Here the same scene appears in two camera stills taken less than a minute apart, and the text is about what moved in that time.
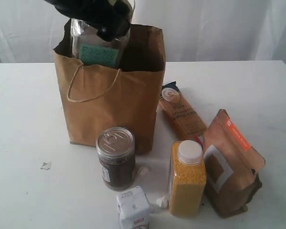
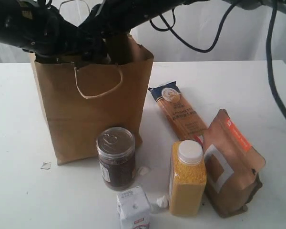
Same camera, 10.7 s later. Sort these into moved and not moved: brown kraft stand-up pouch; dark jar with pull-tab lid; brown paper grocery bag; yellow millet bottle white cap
Moved: brown paper grocery bag
Not moved: dark jar with pull-tab lid; brown kraft stand-up pouch; yellow millet bottle white cap
